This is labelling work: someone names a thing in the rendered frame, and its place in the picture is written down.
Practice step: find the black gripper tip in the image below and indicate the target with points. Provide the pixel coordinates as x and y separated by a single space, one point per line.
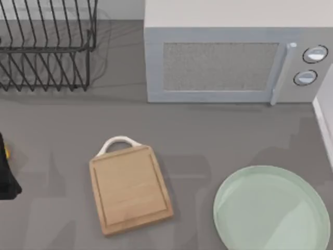
7 179

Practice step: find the pale microwave oven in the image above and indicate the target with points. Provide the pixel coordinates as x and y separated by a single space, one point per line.
234 15

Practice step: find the small microwave knob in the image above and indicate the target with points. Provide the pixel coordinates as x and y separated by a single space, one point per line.
305 77

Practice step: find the wooden cutting board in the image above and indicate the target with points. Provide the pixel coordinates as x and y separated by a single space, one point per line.
130 190

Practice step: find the pale green plate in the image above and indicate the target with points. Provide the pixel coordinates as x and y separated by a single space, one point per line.
270 211

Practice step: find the large microwave knob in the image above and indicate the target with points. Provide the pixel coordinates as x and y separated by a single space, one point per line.
315 54

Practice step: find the microwave oven door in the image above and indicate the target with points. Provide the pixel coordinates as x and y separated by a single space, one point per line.
208 35

